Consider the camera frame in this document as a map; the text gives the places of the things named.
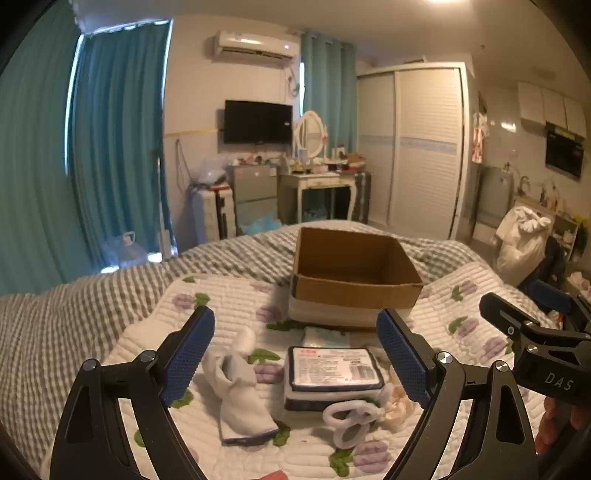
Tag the clear plastic bag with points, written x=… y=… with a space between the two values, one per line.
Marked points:
x=210 y=170

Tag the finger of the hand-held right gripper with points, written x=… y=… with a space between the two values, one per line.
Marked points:
x=505 y=316
x=549 y=295

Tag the person's right hand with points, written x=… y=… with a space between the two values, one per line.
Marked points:
x=561 y=424

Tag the white sock with dark trim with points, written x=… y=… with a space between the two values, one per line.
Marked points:
x=240 y=406

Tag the black wall television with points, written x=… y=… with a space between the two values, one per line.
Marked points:
x=257 y=121

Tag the white wall cabinets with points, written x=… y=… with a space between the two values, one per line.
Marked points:
x=545 y=104

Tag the white floral quilted blanket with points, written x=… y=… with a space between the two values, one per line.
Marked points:
x=231 y=300

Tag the black wall oven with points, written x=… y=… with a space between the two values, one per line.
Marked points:
x=564 y=150

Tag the hanging pink white garment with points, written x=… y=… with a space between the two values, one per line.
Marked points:
x=479 y=138

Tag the white oval mirror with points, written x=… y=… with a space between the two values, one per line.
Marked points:
x=308 y=134

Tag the blue plastic bag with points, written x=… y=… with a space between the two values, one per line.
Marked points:
x=261 y=225

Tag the white laundry bag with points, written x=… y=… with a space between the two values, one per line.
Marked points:
x=521 y=244

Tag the clear water jug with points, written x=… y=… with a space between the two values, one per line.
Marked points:
x=124 y=251

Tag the red flat thing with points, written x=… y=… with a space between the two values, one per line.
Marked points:
x=273 y=475

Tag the plastic packet of cotton pads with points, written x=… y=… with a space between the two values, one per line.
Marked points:
x=332 y=369

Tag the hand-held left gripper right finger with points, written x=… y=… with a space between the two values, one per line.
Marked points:
x=401 y=355

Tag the white dressing table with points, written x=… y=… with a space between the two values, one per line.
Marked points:
x=318 y=181

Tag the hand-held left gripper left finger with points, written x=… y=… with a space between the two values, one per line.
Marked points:
x=189 y=355

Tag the brown cardboard box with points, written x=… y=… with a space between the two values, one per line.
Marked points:
x=351 y=258

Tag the white air conditioner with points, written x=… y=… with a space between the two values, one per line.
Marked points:
x=254 y=46

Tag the teal curtain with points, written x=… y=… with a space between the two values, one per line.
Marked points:
x=120 y=138
x=27 y=184
x=328 y=83

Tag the grey mini fridge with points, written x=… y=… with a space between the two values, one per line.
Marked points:
x=254 y=184

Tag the white drawer unit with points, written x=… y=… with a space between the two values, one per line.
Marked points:
x=207 y=212

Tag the white sliding door wardrobe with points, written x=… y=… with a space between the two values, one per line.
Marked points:
x=425 y=147

